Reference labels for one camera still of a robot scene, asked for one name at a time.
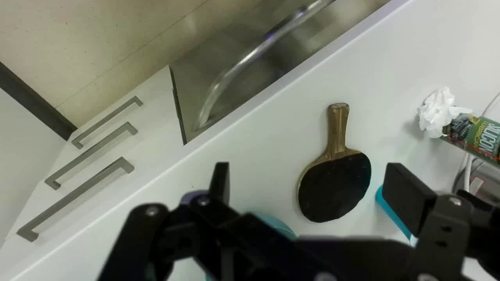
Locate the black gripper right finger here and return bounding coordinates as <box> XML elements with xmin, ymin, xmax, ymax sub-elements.
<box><xmin>383</xmin><ymin>163</ymin><xmax>436</xmax><ymax>238</ymax></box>

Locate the blue plastic cup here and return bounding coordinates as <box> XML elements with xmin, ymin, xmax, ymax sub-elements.
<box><xmin>179</xmin><ymin>191</ymin><xmax>295</xmax><ymax>239</ymax></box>

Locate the stainless steel sink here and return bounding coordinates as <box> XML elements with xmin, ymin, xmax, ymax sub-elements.
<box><xmin>170</xmin><ymin>0</ymin><xmax>389</xmax><ymax>142</ymax></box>

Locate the upper drawer handle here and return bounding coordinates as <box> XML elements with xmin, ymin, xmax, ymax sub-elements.
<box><xmin>72</xmin><ymin>95</ymin><xmax>143</xmax><ymax>150</ymax></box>

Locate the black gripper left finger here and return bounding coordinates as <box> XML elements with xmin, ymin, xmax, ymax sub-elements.
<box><xmin>209</xmin><ymin>163</ymin><xmax>229</xmax><ymax>203</ymax></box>

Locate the drawer handle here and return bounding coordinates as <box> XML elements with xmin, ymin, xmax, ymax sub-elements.
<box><xmin>17</xmin><ymin>158</ymin><xmax>134</xmax><ymax>242</ymax></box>
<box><xmin>72</xmin><ymin>95</ymin><xmax>143</xmax><ymax>150</ymax></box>
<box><xmin>45</xmin><ymin>122</ymin><xmax>139</xmax><ymax>191</ymax></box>

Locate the chrome faucet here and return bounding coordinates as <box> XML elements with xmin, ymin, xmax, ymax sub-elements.
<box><xmin>197</xmin><ymin>0</ymin><xmax>336</xmax><ymax>128</ymax></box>

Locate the crumpled white tissue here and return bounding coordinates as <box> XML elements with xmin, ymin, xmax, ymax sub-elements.
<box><xmin>417</xmin><ymin>86</ymin><xmax>472</xmax><ymax>139</ymax></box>

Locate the green spray can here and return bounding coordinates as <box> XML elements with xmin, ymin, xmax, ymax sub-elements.
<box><xmin>443</xmin><ymin>114</ymin><xmax>500</xmax><ymax>166</ymax></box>

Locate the black wooden ping pong paddle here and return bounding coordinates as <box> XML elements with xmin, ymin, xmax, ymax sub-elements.
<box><xmin>297</xmin><ymin>103</ymin><xmax>372</xmax><ymax>224</ymax></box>

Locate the lower drawer handle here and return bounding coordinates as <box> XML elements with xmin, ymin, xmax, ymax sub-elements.
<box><xmin>17</xmin><ymin>158</ymin><xmax>134</xmax><ymax>242</ymax></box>

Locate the middle drawer handle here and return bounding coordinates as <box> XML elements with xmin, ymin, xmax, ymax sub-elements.
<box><xmin>45</xmin><ymin>122</ymin><xmax>139</xmax><ymax>191</ymax></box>

